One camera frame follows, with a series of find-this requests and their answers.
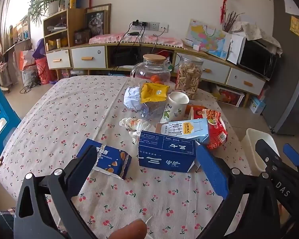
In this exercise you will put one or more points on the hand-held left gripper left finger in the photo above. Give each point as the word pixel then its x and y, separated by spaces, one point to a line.
pixel 82 171

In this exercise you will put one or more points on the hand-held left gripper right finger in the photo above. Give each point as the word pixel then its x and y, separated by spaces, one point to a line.
pixel 211 171

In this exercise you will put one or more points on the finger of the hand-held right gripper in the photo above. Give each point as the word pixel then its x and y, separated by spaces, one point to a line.
pixel 292 154
pixel 266 154

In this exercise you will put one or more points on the white plastic bin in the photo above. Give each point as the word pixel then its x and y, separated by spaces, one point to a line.
pixel 249 149

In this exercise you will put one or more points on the blue biscuit box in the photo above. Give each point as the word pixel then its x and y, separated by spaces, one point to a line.
pixel 114 159

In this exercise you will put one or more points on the red noodle packet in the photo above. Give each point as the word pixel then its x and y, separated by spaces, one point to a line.
pixel 218 134

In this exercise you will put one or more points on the blue and white milk carton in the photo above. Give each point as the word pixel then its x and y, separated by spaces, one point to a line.
pixel 186 129

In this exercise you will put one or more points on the large blue cardboard box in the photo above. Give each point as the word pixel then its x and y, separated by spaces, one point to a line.
pixel 164 151

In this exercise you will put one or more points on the white tissue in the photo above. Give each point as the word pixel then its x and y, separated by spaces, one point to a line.
pixel 137 125

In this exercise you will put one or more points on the person's left hand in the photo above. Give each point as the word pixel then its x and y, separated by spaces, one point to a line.
pixel 130 230

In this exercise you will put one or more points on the red gift box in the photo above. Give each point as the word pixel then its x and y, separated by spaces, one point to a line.
pixel 230 97

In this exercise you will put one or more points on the grey refrigerator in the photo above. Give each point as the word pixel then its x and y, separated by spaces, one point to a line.
pixel 286 79

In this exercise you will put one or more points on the white cabinet drawer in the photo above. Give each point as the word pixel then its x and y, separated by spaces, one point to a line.
pixel 244 82
pixel 58 59
pixel 216 71
pixel 88 57

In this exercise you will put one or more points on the blue plastic stool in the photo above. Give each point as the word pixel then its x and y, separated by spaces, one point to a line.
pixel 11 120

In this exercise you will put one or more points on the plaid clothing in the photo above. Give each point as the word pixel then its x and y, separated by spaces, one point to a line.
pixel 5 217

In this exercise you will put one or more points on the black microwave oven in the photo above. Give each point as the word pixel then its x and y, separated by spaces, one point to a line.
pixel 258 59

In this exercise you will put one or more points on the clear jar of sunflower seeds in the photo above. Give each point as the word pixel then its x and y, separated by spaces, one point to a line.
pixel 188 79

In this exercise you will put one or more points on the yellow snack packet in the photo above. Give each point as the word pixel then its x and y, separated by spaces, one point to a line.
pixel 154 92

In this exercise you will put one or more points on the orange fruit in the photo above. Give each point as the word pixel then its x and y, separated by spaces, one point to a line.
pixel 154 78
pixel 161 82

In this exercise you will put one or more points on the white paper bag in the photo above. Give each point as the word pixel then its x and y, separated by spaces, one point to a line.
pixel 235 49

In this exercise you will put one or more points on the glass pitcher with bamboo lid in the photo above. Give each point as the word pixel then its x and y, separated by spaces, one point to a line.
pixel 152 67

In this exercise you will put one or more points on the black electronic box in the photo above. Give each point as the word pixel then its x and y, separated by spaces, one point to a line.
pixel 125 57

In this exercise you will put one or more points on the floral cloth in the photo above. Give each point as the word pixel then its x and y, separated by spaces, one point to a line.
pixel 256 31

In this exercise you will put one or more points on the small white box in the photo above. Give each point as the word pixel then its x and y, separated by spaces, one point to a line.
pixel 196 48

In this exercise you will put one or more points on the orange and white shopping bag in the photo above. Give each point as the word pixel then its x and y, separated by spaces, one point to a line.
pixel 26 59

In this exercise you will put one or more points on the yellow paper note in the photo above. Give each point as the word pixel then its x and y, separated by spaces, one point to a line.
pixel 298 27

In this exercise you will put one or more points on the purple bag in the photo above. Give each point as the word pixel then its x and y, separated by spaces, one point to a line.
pixel 39 49

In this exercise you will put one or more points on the colourful map bag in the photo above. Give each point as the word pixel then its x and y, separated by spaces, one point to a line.
pixel 204 39

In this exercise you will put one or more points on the wooden low cabinet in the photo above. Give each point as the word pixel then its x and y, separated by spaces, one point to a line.
pixel 164 48

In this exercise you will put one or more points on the dark glass jar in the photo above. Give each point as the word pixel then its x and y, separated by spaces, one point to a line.
pixel 82 37

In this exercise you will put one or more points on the dry twigs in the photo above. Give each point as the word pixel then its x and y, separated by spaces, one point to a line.
pixel 230 21

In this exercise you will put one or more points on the pink cloth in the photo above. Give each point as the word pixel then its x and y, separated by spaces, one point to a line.
pixel 154 41

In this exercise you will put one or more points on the black charger brick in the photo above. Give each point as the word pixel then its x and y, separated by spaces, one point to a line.
pixel 133 33

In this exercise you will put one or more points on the framed cat picture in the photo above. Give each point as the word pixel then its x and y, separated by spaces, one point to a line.
pixel 96 23

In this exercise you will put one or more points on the white paper sheet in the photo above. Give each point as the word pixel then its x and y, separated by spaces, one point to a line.
pixel 291 5

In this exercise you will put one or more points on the wooden shelf unit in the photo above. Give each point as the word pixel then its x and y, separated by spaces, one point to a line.
pixel 76 22

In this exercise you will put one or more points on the red knot hanging decoration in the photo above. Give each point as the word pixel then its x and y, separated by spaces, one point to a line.
pixel 224 5

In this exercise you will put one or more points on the black plug adapter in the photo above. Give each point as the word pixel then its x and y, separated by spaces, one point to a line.
pixel 139 24

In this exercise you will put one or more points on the potted spider plant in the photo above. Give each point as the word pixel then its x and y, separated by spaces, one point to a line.
pixel 53 6

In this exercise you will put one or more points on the window curtain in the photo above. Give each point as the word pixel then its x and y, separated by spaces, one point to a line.
pixel 3 10

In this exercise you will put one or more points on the white wall socket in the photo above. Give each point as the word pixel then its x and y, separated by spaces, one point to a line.
pixel 164 28
pixel 154 26

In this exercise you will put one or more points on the wooden picture frame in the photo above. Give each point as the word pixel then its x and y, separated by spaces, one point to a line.
pixel 109 15

